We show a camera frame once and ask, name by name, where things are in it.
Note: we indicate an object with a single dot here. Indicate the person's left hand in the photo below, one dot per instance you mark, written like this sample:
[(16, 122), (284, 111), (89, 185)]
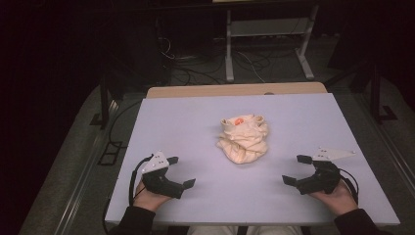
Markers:
[(148, 199)]

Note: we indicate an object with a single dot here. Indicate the person's right hand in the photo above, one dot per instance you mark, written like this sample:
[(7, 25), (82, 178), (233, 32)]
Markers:
[(339, 199)]

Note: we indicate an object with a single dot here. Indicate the cream pants with orange print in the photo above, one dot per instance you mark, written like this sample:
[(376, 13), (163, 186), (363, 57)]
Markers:
[(244, 140)]

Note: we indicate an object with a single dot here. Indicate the light wooden table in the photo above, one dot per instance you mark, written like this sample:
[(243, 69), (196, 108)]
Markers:
[(228, 90)]

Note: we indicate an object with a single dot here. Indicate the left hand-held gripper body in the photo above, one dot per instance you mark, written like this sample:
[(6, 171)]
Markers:
[(160, 182)]

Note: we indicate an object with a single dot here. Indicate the black metal floor stand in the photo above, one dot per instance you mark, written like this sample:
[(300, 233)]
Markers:
[(377, 94), (105, 104)]

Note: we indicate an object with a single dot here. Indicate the dark cabinet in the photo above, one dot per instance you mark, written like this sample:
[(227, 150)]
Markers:
[(140, 49)]

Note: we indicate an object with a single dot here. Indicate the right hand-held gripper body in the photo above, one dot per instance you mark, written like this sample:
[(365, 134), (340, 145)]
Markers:
[(323, 179)]

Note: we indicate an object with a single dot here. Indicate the person's legs in light trousers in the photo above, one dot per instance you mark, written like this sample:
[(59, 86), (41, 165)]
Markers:
[(212, 230)]

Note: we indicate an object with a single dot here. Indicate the white metal stand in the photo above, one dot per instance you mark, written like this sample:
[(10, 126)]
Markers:
[(267, 27)]

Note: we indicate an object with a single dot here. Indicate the aluminium floor rail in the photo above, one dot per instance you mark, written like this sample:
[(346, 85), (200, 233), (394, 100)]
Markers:
[(81, 182), (388, 137)]

